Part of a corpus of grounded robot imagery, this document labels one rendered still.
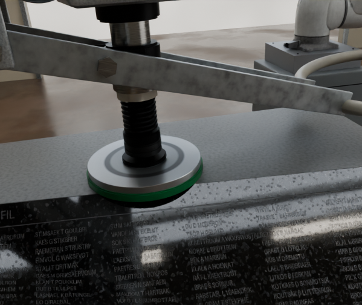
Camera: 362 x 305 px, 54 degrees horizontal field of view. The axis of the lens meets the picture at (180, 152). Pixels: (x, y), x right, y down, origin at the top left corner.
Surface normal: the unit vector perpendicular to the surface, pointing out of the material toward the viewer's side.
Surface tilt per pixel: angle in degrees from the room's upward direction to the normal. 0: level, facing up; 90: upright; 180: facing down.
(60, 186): 0
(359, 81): 90
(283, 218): 45
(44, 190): 0
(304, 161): 0
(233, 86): 90
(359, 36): 90
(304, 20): 91
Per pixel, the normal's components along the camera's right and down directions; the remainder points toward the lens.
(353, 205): 0.04, -0.33
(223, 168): -0.06, -0.90
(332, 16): 0.12, 0.47
